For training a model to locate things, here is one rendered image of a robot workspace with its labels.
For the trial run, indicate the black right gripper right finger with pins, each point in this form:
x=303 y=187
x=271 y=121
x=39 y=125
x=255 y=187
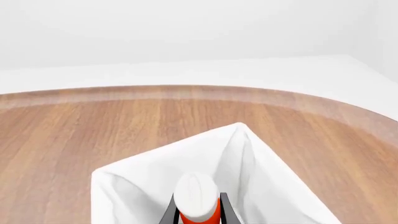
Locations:
x=229 y=210

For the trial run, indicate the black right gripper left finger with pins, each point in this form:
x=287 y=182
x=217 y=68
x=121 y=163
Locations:
x=169 y=214

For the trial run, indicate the white fabric basket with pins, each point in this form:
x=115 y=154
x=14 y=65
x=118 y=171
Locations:
x=267 y=182

